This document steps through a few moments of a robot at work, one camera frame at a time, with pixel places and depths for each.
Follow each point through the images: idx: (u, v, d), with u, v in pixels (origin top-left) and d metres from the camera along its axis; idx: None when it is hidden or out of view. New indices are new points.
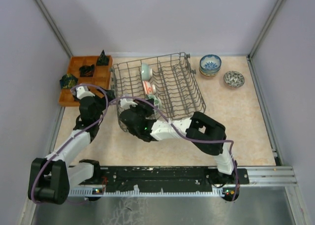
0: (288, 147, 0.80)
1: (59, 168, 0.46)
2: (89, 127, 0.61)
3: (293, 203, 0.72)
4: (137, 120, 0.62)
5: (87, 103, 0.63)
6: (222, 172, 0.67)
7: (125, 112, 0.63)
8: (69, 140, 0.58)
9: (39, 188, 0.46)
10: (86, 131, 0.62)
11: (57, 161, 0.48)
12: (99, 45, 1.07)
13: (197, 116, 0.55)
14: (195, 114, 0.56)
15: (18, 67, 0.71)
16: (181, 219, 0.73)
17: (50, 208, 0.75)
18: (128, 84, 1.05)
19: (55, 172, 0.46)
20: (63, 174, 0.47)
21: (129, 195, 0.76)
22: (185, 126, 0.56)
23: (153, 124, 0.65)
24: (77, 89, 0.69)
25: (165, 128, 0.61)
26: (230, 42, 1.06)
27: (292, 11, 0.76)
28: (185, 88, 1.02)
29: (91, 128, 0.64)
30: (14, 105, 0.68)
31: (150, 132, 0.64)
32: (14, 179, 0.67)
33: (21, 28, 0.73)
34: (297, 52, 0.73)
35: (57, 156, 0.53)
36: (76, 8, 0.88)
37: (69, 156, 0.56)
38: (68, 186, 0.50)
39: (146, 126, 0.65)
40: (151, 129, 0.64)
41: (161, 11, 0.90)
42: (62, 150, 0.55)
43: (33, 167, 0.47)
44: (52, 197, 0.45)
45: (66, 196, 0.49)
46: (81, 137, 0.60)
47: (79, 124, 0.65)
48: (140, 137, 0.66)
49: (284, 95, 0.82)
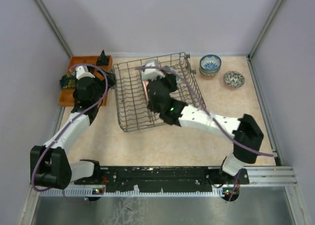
0: (287, 147, 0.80)
1: (58, 156, 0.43)
2: (87, 110, 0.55)
3: (293, 203, 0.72)
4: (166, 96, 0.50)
5: (86, 83, 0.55)
6: (224, 170, 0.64)
7: (159, 85, 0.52)
8: (67, 124, 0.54)
9: (42, 175, 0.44)
10: (84, 113, 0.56)
11: (56, 148, 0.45)
12: (99, 45, 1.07)
13: (246, 120, 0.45)
14: (245, 117, 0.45)
15: (18, 67, 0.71)
16: (180, 219, 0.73)
17: (49, 208, 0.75)
18: (128, 84, 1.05)
19: (55, 159, 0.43)
20: (63, 161, 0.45)
21: (129, 195, 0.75)
22: (233, 126, 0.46)
23: (182, 108, 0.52)
24: (76, 69, 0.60)
25: (204, 121, 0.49)
26: (229, 42, 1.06)
27: (293, 11, 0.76)
28: (185, 88, 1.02)
29: (90, 111, 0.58)
30: (14, 105, 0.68)
31: (179, 117, 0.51)
32: (13, 179, 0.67)
33: (21, 29, 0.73)
34: (297, 52, 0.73)
35: (55, 143, 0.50)
36: (76, 8, 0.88)
37: (68, 142, 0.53)
38: (69, 171, 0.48)
39: (173, 107, 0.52)
40: (180, 112, 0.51)
41: (161, 11, 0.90)
42: (60, 136, 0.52)
43: (32, 154, 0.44)
44: (55, 183, 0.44)
45: (68, 180, 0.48)
46: (79, 121, 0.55)
47: (77, 105, 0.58)
48: (162, 117, 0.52)
49: (284, 94, 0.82)
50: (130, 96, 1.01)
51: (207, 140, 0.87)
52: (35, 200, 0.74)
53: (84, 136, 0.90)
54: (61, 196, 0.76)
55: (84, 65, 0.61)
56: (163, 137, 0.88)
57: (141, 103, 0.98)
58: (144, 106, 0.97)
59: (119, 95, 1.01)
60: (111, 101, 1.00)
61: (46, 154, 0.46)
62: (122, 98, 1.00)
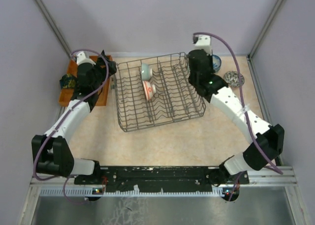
0: (287, 147, 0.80)
1: (60, 145, 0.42)
2: (87, 97, 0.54)
3: (293, 203, 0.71)
4: (205, 68, 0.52)
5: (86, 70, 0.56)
6: (226, 165, 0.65)
7: (202, 54, 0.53)
8: (67, 112, 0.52)
9: (45, 163, 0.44)
10: (84, 101, 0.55)
11: (57, 138, 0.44)
12: (99, 45, 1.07)
13: (279, 133, 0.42)
14: (277, 129, 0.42)
15: (18, 67, 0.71)
16: (180, 219, 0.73)
17: (49, 208, 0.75)
18: (128, 84, 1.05)
19: (56, 149, 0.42)
20: (65, 149, 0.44)
21: (129, 195, 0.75)
22: (259, 128, 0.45)
23: (221, 88, 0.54)
24: (77, 55, 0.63)
25: (235, 108, 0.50)
26: (230, 42, 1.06)
27: (293, 11, 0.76)
28: (185, 88, 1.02)
29: (90, 98, 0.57)
30: (14, 105, 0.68)
31: (213, 93, 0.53)
32: (13, 179, 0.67)
33: (21, 29, 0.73)
34: (297, 52, 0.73)
35: (56, 132, 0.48)
36: (76, 8, 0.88)
37: (69, 130, 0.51)
38: (71, 158, 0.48)
39: (211, 81, 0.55)
40: (216, 88, 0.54)
41: (160, 11, 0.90)
42: (61, 124, 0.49)
43: (33, 144, 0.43)
44: (58, 171, 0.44)
45: (71, 167, 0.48)
46: (79, 109, 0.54)
47: (77, 92, 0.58)
48: (196, 87, 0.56)
49: (284, 94, 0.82)
50: (130, 96, 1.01)
51: (207, 140, 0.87)
52: (35, 200, 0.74)
53: (85, 135, 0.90)
54: (61, 196, 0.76)
55: (84, 51, 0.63)
56: (163, 137, 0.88)
57: (141, 103, 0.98)
58: (144, 106, 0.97)
59: (119, 95, 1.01)
60: (111, 101, 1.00)
61: (47, 143, 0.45)
62: (122, 98, 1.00)
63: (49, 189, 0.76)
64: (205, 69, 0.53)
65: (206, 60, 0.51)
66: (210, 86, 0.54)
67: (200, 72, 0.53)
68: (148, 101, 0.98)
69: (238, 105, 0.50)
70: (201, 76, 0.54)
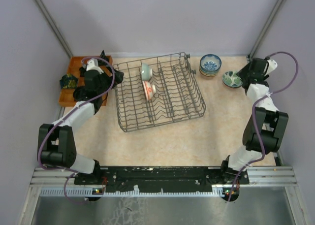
0: (287, 147, 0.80)
1: (66, 132, 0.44)
2: (95, 97, 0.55)
3: (293, 203, 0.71)
4: (260, 68, 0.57)
5: (92, 75, 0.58)
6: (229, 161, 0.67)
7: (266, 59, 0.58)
8: (74, 109, 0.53)
9: (48, 152, 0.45)
10: (90, 102, 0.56)
11: (64, 126, 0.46)
12: (99, 45, 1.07)
13: (281, 116, 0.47)
14: (281, 114, 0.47)
15: (17, 68, 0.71)
16: (180, 218, 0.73)
17: (48, 209, 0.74)
18: (128, 84, 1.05)
19: (62, 135, 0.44)
20: (70, 137, 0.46)
21: (129, 195, 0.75)
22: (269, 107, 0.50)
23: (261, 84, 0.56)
24: (87, 62, 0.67)
25: (259, 93, 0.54)
26: (230, 42, 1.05)
27: (293, 11, 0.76)
28: (185, 88, 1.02)
29: (95, 101, 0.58)
30: (13, 105, 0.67)
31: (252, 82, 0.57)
32: (12, 180, 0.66)
33: (19, 27, 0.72)
34: (296, 52, 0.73)
35: (63, 122, 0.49)
36: (76, 8, 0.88)
37: (74, 124, 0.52)
38: (73, 149, 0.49)
39: (257, 80, 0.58)
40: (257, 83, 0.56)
41: (160, 10, 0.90)
42: (69, 117, 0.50)
43: (41, 131, 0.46)
44: (61, 160, 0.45)
45: (72, 160, 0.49)
46: (86, 108, 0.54)
47: (82, 96, 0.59)
48: (243, 79, 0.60)
49: (283, 95, 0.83)
50: (130, 96, 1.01)
51: (206, 140, 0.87)
52: (35, 200, 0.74)
53: (85, 136, 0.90)
54: (61, 196, 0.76)
55: (95, 59, 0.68)
56: (163, 137, 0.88)
57: (141, 103, 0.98)
58: (144, 106, 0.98)
59: (119, 95, 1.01)
60: (111, 101, 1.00)
61: (53, 132, 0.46)
62: (122, 98, 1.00)
63: (49, 189, 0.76)
64: (259, 70, 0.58)
65: (267, 63, 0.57)
66: (254, 80, 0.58)
67: (254, 71, 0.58)
68: (148, 101, 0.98)
69: (265, 91, 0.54)
70: (253, 73, 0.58)
